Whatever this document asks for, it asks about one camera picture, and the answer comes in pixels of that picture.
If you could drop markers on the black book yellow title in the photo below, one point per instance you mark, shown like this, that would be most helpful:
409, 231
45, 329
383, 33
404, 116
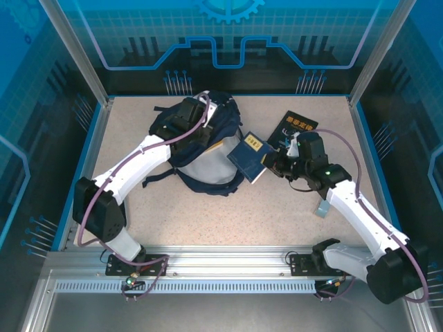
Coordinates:
297, 122

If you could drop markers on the navy blue backpack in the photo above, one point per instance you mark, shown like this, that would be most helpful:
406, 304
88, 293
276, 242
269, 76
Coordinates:
207, 169

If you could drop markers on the blue book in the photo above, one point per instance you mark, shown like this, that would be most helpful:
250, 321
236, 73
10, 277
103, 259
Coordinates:
247, 157

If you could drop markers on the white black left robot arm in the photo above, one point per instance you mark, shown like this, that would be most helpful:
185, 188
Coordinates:
138, 159

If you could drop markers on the blue table edge strip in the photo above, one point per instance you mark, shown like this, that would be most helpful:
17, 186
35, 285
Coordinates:
81, 152
380, 166

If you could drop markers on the grey metal bracket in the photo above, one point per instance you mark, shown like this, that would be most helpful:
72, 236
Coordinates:
322, 209

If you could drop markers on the aluminium side rail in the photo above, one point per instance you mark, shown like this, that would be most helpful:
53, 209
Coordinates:
372, 155
91, 152

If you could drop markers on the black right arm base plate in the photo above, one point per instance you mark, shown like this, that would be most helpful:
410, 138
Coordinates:
299, 264

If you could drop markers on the aluminium frame post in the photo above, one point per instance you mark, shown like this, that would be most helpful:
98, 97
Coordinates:
380, 52
74, 52

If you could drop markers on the aluminium cross rail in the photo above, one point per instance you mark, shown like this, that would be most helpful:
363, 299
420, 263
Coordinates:
225, 261

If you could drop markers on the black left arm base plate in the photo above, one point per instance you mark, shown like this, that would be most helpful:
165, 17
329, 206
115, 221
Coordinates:
155, 264

